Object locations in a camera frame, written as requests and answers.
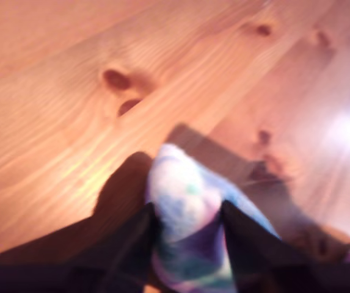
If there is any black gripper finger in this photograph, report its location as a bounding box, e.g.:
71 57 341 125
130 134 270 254
79 203 161 293
222 199 310 293

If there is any tie-dye Hugging Face sock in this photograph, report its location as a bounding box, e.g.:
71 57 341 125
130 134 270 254
145 143 350 293

